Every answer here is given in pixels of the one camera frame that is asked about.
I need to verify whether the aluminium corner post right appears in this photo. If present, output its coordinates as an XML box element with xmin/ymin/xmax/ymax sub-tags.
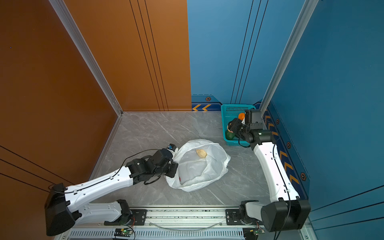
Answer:
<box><xmin>260</xmin><ymin>0</ymin><xmax>319</xmax><ymax>117</ymax></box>

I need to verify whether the circuit board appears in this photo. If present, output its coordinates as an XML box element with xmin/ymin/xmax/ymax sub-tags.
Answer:
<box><xmin>243</xmin><ymin>228</ymin><xmax>265</xmax><ymax>240</ymax></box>
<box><xmin>114</xmin><ymin>228</ymin><xmax>136</xmax><ymax>240</ymax></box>

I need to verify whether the left circuit board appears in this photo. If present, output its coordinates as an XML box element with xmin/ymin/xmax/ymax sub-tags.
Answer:
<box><xmin>114</xmin><ymin>228</ymin><xmax>136</xmax><ymax>240</ymax></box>

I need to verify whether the aluminium front rail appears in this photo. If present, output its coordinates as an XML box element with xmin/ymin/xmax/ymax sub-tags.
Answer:
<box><xmin>54</xmin><ymin>207</ymin><xmax>317</xmax><ymax>240</ymax></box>

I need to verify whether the dark green avocado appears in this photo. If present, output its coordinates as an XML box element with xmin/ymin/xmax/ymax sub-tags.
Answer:
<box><xmin>225</xmin><ymin>131</ymin><xmax>236</xmax><ymax>141</ymax></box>

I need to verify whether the white plastic bag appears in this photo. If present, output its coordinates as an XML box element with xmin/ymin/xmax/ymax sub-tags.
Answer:
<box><xmin>165</xmin><ymin>139</ymin><xmax>231</xmax><ymax>192</ymax></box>

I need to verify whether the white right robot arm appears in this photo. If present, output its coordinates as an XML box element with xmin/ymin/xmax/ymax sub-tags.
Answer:
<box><xmin>228</xmin><ymin>118</ymin><xmax>311</xmax><ymax>232</ymax></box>

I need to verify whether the aluminium corner post left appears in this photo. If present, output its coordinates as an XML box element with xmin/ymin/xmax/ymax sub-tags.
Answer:
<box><xmin>49</xmin><ymin>0</ymin><xmax>124</xmax><ymax>117</ymax></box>

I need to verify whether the aluminium corner post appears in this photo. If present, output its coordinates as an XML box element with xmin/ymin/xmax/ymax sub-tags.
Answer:
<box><xmin>49</xmin><ymin>0</ymin><xmax>124</xmax><ymax>117</ymax></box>
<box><xmin>260</xmin><ymin>0</ymin><xmax>319</xmax><ymax>117</ymax></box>

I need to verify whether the right circuit board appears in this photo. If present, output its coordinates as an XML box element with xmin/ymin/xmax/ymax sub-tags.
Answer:
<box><xmin>243</xmin><ymin>228</ymin><xmax>265</xmax><ymax>240</ymax></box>

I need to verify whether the teal plastic basket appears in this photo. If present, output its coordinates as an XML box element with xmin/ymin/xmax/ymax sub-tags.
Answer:
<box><xmin>221</xmin><ymin>104</ymin><xmax>256</xmax><ymax>147</ymax></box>

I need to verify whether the orange fruit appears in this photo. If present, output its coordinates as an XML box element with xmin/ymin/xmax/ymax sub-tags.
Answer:
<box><xmin>238</xmin><ymin>113</ymin><xmax>245</xmax><ymax>120</ymax></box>

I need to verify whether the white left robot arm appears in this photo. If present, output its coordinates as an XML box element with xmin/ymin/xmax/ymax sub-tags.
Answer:
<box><xmin>45</xmin><ymin>144</ymin><xmax>179</xmax><ymax>237</ymax></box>

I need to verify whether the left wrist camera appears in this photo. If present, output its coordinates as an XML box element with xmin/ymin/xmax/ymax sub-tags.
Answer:
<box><xmin>167</xmin><ymin>144</ymin><xmax>178</xmax><ymax>153</ymax></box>

